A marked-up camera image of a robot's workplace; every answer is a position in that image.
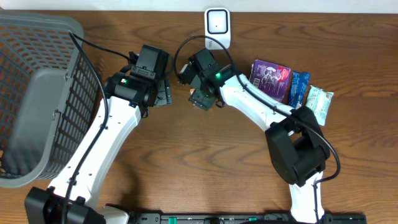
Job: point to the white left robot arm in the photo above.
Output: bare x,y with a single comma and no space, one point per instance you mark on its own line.
73,195

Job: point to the blue Oreo cookie pack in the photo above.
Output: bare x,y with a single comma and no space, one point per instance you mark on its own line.
300,81

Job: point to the red purple snack bag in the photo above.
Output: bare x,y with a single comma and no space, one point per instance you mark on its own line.
272,79

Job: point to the grey plastic mesh basket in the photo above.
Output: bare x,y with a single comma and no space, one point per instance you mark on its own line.
48,95

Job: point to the white barcode scanner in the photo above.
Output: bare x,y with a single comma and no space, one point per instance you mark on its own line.
218,25

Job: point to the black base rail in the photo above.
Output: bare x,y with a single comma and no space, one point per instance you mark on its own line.
283,218

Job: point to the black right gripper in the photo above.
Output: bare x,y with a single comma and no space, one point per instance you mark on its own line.
198,99

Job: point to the light green snack packet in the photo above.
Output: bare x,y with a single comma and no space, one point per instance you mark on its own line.
319,100

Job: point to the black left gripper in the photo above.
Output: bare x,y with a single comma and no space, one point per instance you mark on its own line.
163,93

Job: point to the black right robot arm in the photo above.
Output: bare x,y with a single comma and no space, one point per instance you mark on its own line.
296,144

